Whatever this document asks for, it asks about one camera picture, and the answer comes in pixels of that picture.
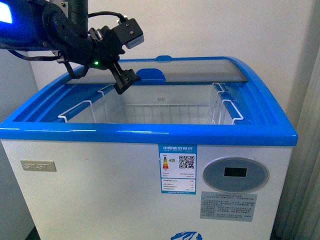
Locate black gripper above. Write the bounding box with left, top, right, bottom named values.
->
left=84, top=26, right=140, bottom=95

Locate glass sliding freezer lid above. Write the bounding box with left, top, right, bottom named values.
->
left=66, top=56, right=248, bottom=86

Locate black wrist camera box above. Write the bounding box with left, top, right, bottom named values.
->
left=112, top=17, right=145, bottom=49

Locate white wire freezer basket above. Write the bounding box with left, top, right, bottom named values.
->
left=58, top=83, right=245, bottom=125

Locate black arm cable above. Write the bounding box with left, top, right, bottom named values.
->
left=87, top=11, right=130, bottom=23

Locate white chest freezer blue rim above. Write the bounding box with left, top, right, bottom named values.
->
left=0, top=56, right=298, bottom=240

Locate white ribbed curtain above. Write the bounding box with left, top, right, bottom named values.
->
left=273, top=0, right=320, bottom=240

